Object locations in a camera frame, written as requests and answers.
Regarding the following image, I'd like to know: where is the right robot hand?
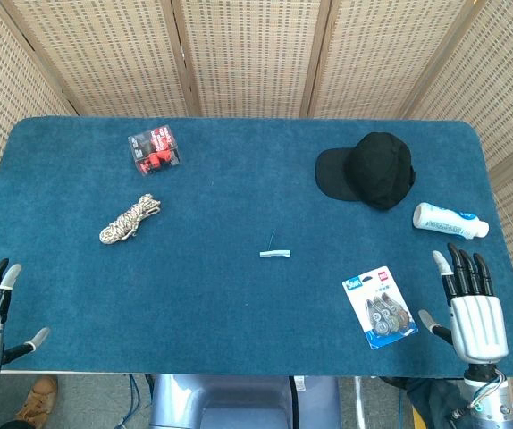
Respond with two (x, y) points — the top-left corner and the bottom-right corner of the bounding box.
(418, 243), (509, 381)

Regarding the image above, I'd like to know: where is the brown shoe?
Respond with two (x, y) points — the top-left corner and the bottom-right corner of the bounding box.
(14, 375), (59, 425)

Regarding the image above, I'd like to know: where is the dark blue fabric item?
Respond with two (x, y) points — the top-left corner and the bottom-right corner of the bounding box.
(381, 377), (467, 429)

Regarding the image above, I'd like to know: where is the correction tape blister pack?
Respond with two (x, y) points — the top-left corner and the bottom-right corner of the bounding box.
(341, 265), (419, 350)

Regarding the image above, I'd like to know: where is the white plastic bottle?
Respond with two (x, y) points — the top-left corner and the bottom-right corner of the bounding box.
(412, 201), (491, 241)

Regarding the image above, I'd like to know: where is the black baseball cap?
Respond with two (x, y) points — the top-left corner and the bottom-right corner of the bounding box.
(314, 131), (418, 211)

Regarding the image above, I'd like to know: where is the blue carpet table mat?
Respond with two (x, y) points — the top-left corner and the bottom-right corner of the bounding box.
(0, 115), (513, 377)

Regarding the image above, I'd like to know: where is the blue-grey robot torso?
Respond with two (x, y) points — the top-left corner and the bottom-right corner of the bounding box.
(148, 374), (342, 429)

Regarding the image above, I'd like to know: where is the clear box of red parts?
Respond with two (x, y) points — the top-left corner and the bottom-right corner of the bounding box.
(127, 124), (182, 176)

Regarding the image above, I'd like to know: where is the coloured wrist wire bundle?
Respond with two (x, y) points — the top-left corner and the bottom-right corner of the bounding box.
(473, 373), (506, 410)

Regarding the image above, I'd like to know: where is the blue floor cable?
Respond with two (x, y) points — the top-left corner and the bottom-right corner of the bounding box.
(122, 374), (151, 429)

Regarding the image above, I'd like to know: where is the camouflage rope bundle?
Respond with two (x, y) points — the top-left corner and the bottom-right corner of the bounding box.
(98, 192), (163, 245)

